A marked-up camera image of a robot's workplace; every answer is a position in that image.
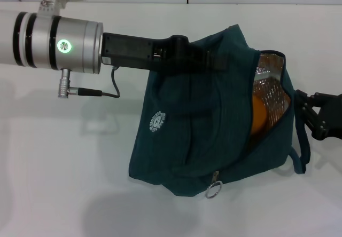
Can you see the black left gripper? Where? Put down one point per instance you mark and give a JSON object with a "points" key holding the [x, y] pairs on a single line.
{"points": [[133, 51]]}

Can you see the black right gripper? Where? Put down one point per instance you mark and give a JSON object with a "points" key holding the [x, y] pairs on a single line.
{"points": [[332, 119]]}

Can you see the orange pear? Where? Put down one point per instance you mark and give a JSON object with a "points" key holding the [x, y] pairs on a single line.
{"points": [[259, 117]]}

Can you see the teal fabric lunch bag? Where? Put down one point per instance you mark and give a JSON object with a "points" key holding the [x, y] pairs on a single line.
{"points": [[200, 119]]}

